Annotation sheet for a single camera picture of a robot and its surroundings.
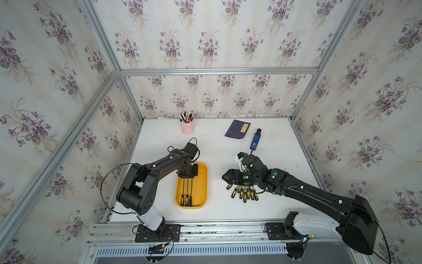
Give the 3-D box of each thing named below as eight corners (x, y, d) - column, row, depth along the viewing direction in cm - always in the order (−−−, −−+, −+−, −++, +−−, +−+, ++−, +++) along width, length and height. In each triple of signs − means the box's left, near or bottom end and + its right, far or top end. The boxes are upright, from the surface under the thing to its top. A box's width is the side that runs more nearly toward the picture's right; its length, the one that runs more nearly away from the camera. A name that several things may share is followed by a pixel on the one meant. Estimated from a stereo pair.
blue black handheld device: (249, 148, 106) (251, 143, 102) (256, 132, 115) (258, 127, 111) (254, 150, 105) (256, 145, 101) (261, 134, 114) (263, 129, 110)
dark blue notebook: (224, 137, 111) (224, 135, 110) (234, 119, 122) (235, 117, 121) (241, 144, 108) (242, 142, 106) (250, 125, 119) (251, 123, 117)
